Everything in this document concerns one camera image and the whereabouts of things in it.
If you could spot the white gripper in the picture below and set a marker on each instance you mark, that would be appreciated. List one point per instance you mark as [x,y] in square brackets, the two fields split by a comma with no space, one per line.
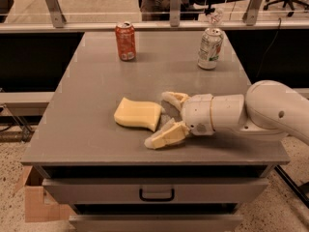
[197,113]

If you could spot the yellow sponge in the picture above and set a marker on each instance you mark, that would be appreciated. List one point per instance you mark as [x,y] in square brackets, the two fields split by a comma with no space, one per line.
[138,114]

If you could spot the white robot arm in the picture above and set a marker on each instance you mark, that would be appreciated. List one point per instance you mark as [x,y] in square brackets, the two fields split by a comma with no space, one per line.
[269,110]

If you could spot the white 7up can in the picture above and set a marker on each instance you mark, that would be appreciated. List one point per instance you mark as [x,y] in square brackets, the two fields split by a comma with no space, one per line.
[210,47]

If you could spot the orange soda can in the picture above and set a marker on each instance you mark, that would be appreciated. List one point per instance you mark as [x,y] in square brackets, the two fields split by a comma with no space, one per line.
[125,38]

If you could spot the grey drawer cabinet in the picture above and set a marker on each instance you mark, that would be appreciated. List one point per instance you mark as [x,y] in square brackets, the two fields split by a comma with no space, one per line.
[78,137]

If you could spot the seated person behind glass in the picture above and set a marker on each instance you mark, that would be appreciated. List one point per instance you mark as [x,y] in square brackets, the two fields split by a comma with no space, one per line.
[157,10]

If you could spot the top grey drawer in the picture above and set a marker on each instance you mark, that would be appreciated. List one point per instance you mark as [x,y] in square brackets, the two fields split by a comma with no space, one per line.
[126,190]

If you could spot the grey drawer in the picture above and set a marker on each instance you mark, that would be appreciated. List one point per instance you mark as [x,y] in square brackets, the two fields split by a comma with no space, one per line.
[156,223]
[126,190]

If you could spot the lower grey drawer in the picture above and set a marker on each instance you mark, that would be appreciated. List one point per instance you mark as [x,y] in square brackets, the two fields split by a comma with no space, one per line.
[156,223]

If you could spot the black office chair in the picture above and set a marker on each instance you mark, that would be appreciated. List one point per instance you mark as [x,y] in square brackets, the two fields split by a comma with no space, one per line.
[285,3]

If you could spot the cardboard box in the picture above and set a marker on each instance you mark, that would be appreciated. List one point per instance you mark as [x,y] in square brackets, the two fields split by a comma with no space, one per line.
[39,205]

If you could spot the metal railing with glass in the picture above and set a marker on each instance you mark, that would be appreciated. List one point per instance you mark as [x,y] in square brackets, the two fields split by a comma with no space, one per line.
[105,15]

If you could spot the black drawer handle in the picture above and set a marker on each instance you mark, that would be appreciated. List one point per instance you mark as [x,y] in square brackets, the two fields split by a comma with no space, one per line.
[165,196]

